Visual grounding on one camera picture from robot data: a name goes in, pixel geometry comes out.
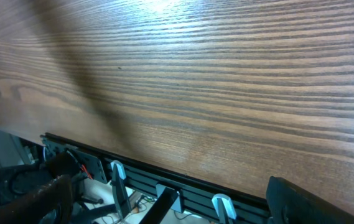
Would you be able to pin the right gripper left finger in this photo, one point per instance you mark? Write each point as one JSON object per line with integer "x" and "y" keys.
{"x": 35, "y": 205}

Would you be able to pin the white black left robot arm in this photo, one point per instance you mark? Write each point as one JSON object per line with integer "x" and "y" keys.
{"x": 17, "y": 181}

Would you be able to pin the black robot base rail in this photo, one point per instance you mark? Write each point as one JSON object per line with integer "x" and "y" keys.
{"x": 172, "y": 190}

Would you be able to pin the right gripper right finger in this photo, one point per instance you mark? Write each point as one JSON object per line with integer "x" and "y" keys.
{"x": 290, "y": 204}

